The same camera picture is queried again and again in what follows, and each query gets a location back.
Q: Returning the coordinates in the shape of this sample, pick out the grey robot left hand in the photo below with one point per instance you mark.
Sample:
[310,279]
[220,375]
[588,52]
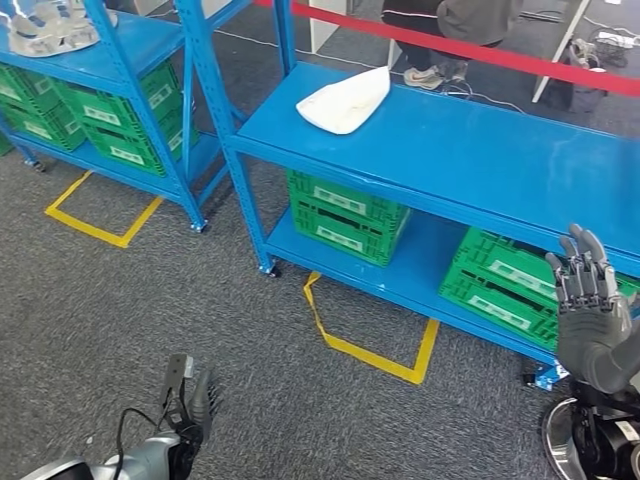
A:
[202,404]

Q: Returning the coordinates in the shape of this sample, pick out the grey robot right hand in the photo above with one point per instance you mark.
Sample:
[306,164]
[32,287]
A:
[590,331]

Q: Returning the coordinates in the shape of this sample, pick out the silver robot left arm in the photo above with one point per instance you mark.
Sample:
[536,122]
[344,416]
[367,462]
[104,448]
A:
[145,457]

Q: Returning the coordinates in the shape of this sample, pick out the black shelf caster wheel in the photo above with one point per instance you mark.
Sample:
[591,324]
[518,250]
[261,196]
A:
[530,381]
[274,271]
[39,166]

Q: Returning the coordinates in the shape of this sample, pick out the blue metal shelf rack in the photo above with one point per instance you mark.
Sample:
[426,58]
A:
[450,152]
[150,40]

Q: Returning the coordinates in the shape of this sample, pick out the white plastic trim part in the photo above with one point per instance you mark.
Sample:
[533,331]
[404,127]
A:
[345,102]

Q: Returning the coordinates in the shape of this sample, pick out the grey plastic part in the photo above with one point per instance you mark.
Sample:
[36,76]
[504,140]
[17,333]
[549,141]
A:
[45,33]

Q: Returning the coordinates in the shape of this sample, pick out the green folded plastic crate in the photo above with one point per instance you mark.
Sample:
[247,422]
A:
[345,218]
[500,291]
[45,126]
[120,132]

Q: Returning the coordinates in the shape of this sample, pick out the dark backpack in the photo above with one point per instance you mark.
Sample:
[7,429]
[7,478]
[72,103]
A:
[575,86]

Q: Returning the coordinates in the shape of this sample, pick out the white power strip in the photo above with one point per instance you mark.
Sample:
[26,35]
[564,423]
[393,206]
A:
[617,40]

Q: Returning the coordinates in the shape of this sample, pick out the red barrier tape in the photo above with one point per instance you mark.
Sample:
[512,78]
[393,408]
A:
[450,48]

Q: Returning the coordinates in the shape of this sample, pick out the person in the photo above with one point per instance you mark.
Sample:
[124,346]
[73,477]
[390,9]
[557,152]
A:
[475,20]

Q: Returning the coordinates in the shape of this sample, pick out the white desk panel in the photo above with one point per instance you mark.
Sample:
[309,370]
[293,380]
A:
[324,26]

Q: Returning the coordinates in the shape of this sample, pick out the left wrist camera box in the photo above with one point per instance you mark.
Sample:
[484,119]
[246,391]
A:
[175,384]

